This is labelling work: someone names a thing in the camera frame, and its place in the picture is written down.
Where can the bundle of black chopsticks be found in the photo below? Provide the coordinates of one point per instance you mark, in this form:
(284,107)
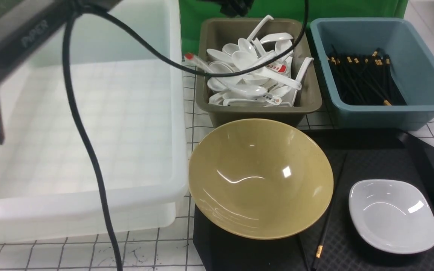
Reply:
(365,80)

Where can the small white dish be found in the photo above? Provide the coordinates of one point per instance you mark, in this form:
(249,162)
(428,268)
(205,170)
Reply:
(392,216)

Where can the white red-tipped soup spoon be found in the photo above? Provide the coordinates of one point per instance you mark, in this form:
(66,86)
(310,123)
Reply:
(245,90)

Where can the blue chopstick bin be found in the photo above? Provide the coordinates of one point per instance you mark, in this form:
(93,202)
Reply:
(412,68)

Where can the black gold-tipped chopstick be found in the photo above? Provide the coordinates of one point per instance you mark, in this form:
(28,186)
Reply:
(320,248)

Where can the yellow noodle bowl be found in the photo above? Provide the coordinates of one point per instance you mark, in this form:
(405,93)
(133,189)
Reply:
(260,179)

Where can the large white plastic tub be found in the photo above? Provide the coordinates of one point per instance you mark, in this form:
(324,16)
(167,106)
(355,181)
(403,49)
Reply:
(132,107)

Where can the black textured serving tray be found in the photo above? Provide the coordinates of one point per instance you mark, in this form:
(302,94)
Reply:
(355,155)

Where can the olive green spoon bin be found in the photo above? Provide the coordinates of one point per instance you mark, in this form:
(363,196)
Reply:
(214,34)

